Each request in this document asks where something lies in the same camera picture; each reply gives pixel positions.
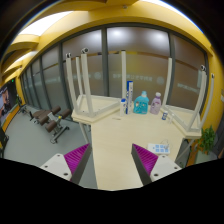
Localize upturned white table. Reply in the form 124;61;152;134
66;50;127;124
162;58;215;139

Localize green potted plant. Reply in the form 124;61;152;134
196;127;216;164

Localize wall screen display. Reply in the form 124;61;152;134
0;79;17;125

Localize black brown exercise bench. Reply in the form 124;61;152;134
31;106;71;144

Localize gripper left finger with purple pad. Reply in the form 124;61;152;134
41;144;91;184

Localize upturned white table right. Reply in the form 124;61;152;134
162;58;215;139

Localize small blue can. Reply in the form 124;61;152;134
162;111;168;120

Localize teal detergent bottle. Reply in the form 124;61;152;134
133;91;149;114

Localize upturned white table left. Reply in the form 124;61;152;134
66;50;127;124

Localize clear plastic cup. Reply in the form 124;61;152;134
168;113;175;124

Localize purple detergent bottle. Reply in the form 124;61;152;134
150;92;161;115

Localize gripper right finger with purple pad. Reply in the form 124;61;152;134
131;144;180;185

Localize white power strip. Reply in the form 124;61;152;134
147;143;170;155

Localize tall blue white box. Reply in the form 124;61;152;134
126;81;133;114

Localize white charger with cable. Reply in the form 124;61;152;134
161;139;170;149

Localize white blue shampoo bottle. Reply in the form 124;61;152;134
120;98;126;117

